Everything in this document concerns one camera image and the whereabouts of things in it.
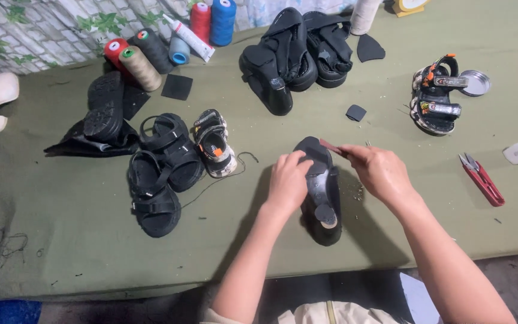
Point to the person's right hand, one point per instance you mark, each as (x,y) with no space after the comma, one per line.
(380,173)

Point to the person's left hand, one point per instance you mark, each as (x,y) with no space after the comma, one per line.
(287,184)

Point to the black high-heel shoe with worn sole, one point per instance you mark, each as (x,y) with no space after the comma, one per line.
(327,189)

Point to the reddish-brown sandpaper piece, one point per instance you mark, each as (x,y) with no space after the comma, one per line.
(331,146)

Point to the loose black thread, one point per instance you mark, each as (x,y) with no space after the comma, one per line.
(223,178)

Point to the small black rubber piece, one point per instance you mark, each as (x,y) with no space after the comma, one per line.
(356,113)

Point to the red thread snips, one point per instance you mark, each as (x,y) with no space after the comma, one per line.
(484,182)

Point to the black rubber sole piece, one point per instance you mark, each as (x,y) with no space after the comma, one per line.
(370,48)

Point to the round metal tin lid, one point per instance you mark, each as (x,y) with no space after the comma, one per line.
(477,83)

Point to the black platform sandal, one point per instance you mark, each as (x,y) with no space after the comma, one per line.
(292,49)
(331,49)

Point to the white paper sheet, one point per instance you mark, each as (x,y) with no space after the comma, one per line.
(418,301)

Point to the person's beige garment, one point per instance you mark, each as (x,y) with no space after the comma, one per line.
(344,315)

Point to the black square rubber piece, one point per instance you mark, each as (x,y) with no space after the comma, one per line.
(177,87)

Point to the yellow round object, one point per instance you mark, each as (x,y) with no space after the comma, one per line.
(409,5)

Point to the light blue thread spool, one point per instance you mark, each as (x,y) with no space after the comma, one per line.
(179,51)

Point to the black rubber sheet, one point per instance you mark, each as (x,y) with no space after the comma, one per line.
(134,101)

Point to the white glue tube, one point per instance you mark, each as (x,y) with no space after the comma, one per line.
(191,38)

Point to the tall red thread spool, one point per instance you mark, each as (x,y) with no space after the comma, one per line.
(200,22)

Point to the beige thread spool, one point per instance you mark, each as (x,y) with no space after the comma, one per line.
(141,68)

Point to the black thread spool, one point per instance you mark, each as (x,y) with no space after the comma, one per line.
(153,49)

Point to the black boot with lug sole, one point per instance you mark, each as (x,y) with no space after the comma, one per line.
(105,108)

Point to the black leather boot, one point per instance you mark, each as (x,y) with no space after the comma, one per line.
(88,145)

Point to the olive green table cloth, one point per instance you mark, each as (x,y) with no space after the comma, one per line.
(83,216)

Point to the blue cloth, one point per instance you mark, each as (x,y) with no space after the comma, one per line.
(5,312)

